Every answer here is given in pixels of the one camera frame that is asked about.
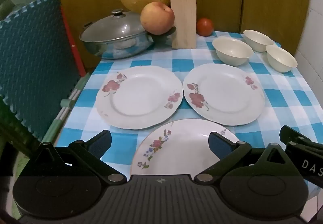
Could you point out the blue white checkered tablecloth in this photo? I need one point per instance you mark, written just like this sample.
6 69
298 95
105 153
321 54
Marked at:
156 58

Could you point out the wooden knife block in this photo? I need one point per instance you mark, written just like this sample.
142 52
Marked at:
183 11

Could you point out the large cream bowl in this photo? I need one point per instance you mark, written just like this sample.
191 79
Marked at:
233 52

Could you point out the teal foam mat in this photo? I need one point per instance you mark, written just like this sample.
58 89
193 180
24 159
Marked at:
32 62

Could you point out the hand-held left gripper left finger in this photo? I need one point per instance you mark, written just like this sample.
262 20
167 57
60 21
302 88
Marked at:
103 142

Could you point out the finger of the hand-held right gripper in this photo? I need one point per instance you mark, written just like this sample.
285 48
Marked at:
292 133

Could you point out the white plate red flowers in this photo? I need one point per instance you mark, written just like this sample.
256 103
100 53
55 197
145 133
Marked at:
137 97
224 92

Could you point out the red board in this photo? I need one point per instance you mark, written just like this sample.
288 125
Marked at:
73 47

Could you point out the red yellow apple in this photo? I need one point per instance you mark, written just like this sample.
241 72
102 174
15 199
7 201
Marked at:
157 18

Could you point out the green white folding rack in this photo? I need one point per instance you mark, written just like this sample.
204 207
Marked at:
67 102

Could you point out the small cream bowl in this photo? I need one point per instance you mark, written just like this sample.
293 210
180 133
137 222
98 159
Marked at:
281 61
258 38

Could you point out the red tomato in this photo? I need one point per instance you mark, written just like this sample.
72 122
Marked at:
205 27

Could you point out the white plate small colourful flowers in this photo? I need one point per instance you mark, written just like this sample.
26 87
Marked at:
181 153

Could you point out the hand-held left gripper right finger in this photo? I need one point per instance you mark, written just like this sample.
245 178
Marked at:
216 143

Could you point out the steel pot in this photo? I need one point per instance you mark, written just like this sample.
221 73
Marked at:
113 48

